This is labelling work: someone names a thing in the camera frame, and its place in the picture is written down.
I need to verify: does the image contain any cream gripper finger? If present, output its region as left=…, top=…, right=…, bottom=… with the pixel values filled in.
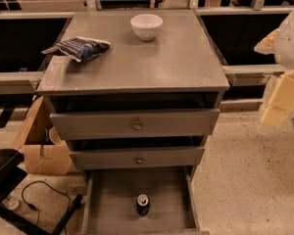
left=254, top=28, right=279, bottom=55
left=260, top=70, right=294, bottom=128

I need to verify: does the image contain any blue pepsi can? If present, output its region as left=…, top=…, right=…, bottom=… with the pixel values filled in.
left=136, top=194, right=150, bottom=216

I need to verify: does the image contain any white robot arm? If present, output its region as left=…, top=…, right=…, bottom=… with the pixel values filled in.
left=254, top=10, right=294, bottom=128

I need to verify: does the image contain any grey top drawer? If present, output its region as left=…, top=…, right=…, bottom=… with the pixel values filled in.
left=50, top=109, right=220, bottom=140

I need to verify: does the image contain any grey wooden drawer cabinet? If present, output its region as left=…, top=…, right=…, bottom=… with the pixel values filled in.
left=36, top=9, right=230, bottom=235

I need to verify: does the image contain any grey open bottom drawer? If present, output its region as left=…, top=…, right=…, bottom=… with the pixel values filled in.
left=81, top=166, right=210, bottom=235

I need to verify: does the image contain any grey middle drawer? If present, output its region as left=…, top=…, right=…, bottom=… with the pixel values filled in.
left=70, top=147, right=205, bottom=170

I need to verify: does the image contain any white ceramic bowl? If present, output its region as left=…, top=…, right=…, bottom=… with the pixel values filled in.
left=130, top=14, right=163, bottom=41

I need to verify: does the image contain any blue chip bag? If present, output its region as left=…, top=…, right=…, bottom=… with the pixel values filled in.
left=42, top=37, right=111, bottom=63

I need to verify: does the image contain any brown cardboard box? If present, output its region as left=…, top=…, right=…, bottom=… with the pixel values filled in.
left=12, top=97, right=73, bottom=175

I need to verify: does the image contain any small round floor disc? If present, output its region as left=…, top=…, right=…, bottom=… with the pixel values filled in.
left=4, top=198, right=20, bottom=211

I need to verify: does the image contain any black cable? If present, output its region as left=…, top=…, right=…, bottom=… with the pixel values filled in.
left=21, top=180, right=73, bottom=227

